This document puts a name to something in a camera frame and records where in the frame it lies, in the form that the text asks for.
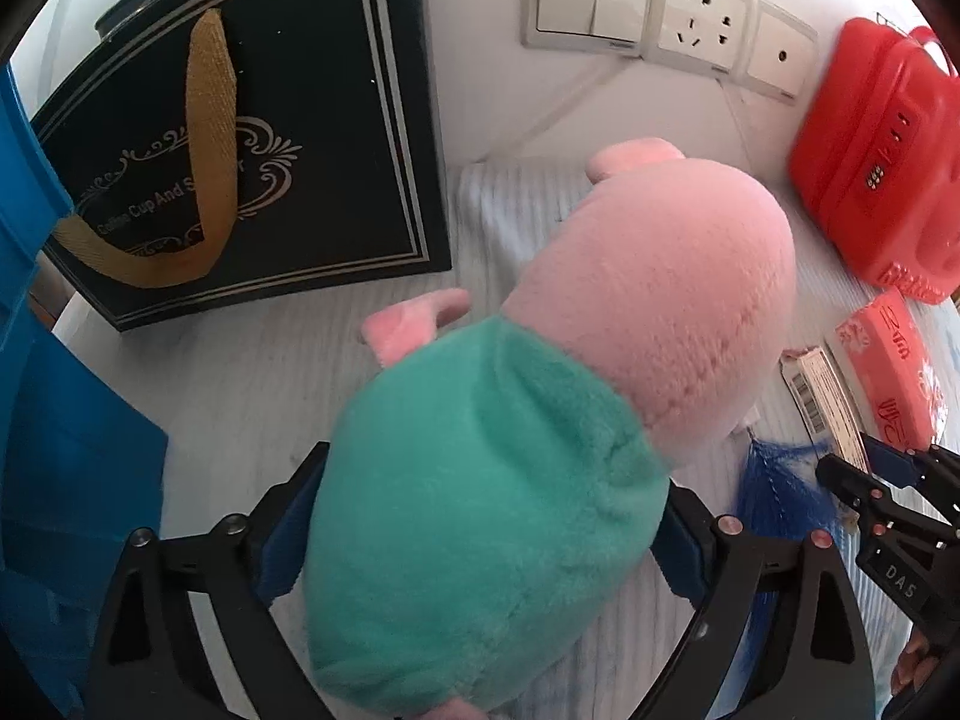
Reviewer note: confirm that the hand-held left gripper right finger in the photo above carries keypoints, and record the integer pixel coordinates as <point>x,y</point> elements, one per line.
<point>679,547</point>

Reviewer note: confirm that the white medicine box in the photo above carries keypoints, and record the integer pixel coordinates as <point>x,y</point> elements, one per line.
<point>821,397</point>

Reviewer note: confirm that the white wall panel single hole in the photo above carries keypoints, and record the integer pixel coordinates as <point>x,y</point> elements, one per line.
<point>780,52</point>

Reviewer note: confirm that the person's right hand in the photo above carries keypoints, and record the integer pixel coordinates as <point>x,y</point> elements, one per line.
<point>915,671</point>

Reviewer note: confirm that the blue feather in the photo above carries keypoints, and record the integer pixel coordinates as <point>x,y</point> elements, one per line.
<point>772,480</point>

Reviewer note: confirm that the blue plastic crate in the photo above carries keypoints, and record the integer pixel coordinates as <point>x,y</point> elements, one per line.
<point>67,427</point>

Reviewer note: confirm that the pink patterned packet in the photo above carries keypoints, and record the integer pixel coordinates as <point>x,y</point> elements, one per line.
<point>889,360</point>

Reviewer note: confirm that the pink pig plush toy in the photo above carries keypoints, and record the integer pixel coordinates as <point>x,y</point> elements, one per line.
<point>487,502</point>

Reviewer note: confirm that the black gift bag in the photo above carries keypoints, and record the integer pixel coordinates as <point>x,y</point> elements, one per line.
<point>322,90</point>

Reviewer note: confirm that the red plastic case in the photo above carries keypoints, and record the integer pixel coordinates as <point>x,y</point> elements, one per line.
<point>870,165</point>

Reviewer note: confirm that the white wall power socket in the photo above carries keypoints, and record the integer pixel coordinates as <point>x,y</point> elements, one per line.
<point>701,15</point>

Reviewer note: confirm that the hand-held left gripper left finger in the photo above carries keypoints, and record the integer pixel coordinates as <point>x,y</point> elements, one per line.
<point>285,540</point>

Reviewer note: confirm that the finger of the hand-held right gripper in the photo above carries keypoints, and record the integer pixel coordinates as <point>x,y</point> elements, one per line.
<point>851,480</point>
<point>885,457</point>

